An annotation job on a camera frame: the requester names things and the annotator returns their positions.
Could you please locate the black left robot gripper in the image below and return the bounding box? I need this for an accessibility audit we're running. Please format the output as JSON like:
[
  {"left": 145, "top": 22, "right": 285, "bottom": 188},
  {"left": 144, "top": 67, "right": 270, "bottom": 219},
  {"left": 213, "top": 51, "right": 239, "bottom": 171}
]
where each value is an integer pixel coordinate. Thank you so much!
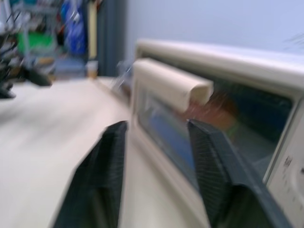
[{"left": 0, "top": 22, "right": 52, "bottom": 99}]

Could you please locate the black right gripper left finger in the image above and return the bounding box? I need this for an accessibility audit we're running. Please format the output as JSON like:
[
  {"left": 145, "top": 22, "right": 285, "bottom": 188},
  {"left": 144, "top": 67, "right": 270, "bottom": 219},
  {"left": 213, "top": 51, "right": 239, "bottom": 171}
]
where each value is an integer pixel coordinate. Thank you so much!
[{"left": 53, "top": 120, "right": 129, "bottom": 228}]

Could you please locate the white paper cup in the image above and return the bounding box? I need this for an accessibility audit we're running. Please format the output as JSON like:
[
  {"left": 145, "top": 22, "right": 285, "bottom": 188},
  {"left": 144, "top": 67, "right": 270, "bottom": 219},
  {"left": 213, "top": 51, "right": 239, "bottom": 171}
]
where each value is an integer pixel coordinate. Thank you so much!
[{"left": 86, "top": 60, "right": 99, "bottom": 78}]

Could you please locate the cream toaster oven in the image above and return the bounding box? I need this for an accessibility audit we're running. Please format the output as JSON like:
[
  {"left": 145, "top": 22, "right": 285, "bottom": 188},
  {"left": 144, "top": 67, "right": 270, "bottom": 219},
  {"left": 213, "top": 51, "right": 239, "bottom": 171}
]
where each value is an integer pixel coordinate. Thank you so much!
[{"left": 129, "top": 38, "right": 304, "bottom": 228}]

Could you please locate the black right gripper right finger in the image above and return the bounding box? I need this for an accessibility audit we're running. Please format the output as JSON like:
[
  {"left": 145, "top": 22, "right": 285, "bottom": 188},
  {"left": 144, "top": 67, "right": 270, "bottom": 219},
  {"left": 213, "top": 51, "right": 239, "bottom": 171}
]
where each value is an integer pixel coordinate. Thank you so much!
[{"left": 187, "top": 118, "right": 293, "bottom": 228}]

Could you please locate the blue hanging bag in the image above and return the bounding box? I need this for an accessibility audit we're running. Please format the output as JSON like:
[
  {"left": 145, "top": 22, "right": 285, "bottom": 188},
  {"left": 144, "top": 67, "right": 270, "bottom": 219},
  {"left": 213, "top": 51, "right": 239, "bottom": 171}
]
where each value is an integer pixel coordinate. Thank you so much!
[{"left": 60, "top": 0, "right": 86, "bottom": 55}]

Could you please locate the green storage box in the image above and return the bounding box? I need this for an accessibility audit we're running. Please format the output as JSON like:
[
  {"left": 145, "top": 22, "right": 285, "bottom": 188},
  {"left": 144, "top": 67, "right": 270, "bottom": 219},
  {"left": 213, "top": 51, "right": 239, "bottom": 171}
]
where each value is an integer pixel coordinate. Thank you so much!
[{"left": 16, "top": 31, "right": 57, "bottom": 57}]

